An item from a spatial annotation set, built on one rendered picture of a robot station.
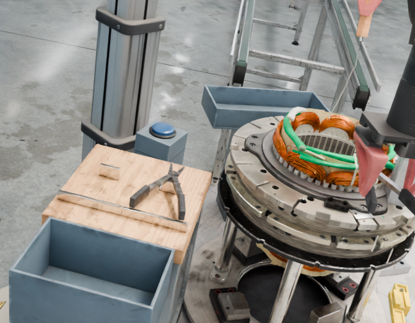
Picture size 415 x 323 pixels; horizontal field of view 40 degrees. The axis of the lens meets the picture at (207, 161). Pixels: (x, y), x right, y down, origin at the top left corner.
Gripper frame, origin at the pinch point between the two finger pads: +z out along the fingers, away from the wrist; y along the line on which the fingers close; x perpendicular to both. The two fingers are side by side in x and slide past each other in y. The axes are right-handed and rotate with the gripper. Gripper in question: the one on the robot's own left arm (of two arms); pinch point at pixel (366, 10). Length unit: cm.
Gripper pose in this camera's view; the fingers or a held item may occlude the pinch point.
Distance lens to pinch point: 87.9
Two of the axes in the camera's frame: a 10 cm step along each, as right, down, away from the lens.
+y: 3.2, -1.3, 9.4
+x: -9.3, -2.5, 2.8
